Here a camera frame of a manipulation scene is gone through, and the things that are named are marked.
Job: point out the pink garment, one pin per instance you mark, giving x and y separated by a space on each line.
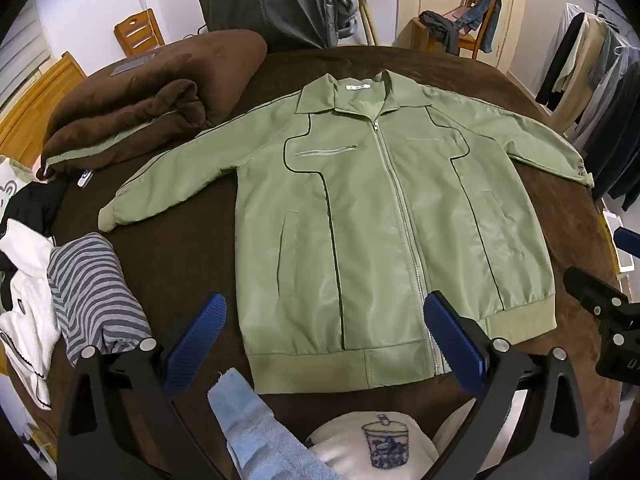
462 14

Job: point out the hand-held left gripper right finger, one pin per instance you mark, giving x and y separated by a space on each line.
450 340

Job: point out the light blue towel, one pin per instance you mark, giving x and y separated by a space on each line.
255 425

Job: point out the dark grey garment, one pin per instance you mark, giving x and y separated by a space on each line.
440 27

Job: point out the grey striped shirt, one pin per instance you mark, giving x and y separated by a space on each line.
90 290

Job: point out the wooden chair with clothes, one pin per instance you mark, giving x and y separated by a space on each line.
475 42

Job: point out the wooden bed frame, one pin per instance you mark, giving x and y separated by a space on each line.
40 100

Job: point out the hanging dark navy coat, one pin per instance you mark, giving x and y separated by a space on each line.
617 150

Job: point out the white bear print garment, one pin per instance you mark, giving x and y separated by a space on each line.
12 185

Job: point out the grey hooded jacket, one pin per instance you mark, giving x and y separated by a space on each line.
310 5

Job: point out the metal clothes rack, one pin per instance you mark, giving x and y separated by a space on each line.
607 10

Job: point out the blue jeans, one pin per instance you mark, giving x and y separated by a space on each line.
487 15

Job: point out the white plastic box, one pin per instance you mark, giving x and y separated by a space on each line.
614 240

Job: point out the folded brown quilt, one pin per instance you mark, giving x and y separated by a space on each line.
150 90

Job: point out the wooden chair back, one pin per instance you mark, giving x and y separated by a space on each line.
140 32

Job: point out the white window blind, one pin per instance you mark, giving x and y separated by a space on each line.
22 55

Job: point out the cream sweatshirt with jar print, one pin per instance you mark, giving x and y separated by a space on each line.
350 455

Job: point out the green zip jacket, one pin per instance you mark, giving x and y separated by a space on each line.
380 210

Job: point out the white garment with black trim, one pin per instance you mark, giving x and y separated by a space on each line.
27 310

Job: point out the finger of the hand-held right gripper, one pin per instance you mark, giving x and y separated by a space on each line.
629 244
592 287

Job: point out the hanging black coat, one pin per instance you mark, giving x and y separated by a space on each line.
560 65

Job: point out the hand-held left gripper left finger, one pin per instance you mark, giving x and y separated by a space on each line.
195 340

